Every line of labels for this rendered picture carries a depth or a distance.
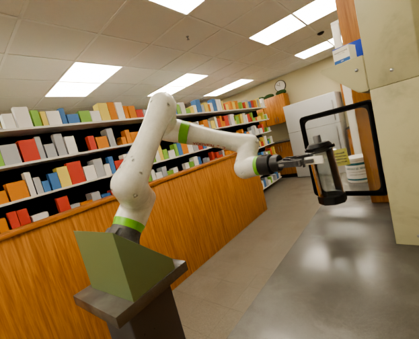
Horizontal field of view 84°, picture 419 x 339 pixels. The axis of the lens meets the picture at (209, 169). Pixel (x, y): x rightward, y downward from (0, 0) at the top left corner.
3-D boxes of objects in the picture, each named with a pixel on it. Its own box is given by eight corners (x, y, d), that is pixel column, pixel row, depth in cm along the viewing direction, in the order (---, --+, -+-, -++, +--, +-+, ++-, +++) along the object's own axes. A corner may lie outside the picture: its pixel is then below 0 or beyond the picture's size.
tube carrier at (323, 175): (350, 192, 93) (337, 140, 91) (345, 202, 84) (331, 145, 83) (321, 195, 100) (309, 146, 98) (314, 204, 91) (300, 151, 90)
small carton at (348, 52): (358, 63, 76) (354, 44, 76) (351, 63, 74) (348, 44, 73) (342, 69, 80) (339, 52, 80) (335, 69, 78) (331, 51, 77)
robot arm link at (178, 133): (149, 127, 112) (157, 109, 118) (153, 142, 123) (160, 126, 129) (186, 134, 111) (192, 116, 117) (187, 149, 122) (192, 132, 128)
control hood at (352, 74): (377, 91, 90) (372, 65, 89) (369, 90, 66) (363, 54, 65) (344, 100, 98) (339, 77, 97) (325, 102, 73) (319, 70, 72)
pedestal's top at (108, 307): (75, 305, 90) (72, 295, 90) (142, 260, 115) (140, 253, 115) (119, 329, 70) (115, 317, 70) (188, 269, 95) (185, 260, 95)
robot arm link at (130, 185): (98, 189, 77) (151, 83, 104) (113, 206, 91) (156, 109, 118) (136, 197, 76) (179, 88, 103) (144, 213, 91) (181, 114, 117)
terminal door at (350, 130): (389, 196, 95) (372, 97, 90) (315, 196, 117) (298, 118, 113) (390, 195, 95) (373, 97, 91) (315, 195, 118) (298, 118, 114)
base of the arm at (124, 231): (85, 237, 100) (92, 224, 102) (116, 249, 108) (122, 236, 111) (111, 237, 82) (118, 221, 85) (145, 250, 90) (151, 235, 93)
